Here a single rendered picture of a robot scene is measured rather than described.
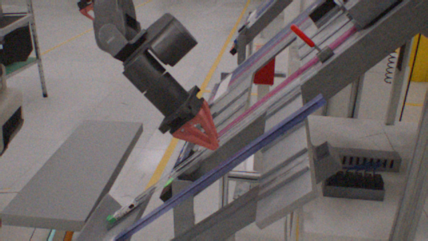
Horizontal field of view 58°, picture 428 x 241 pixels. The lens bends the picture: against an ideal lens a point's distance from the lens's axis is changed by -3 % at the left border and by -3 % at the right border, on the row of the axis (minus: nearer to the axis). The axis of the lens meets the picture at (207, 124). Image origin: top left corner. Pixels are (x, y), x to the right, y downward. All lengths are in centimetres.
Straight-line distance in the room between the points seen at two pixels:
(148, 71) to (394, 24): 45
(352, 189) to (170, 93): 64
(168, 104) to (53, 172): 72
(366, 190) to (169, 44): 70
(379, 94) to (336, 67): 163
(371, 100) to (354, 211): 141
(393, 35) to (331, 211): 48
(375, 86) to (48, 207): 185
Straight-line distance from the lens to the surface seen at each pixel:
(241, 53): 227
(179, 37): 63
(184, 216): 96
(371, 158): 127
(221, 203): 185
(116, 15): 69
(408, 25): 82
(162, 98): 65
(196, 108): 64
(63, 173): 129
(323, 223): 103
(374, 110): 247
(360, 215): 109
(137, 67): 65
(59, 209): 114
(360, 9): 84
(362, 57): 82
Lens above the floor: 125
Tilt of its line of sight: 25 degrees down
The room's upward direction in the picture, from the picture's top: straight up
